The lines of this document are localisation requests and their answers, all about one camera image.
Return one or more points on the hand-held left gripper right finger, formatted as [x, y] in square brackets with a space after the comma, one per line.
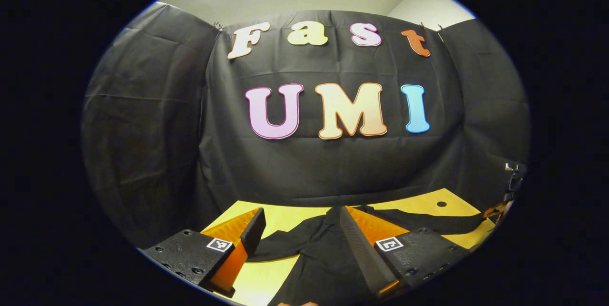
[361, 253]

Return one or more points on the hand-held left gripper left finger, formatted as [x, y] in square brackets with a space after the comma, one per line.
[254, 232]

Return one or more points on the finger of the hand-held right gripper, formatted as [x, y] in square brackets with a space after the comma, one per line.
[497, 212]

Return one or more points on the black shirt with white label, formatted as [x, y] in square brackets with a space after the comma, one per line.
[323, 268]

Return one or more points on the black backdrop cloth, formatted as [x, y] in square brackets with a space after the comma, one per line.
[333, 163]

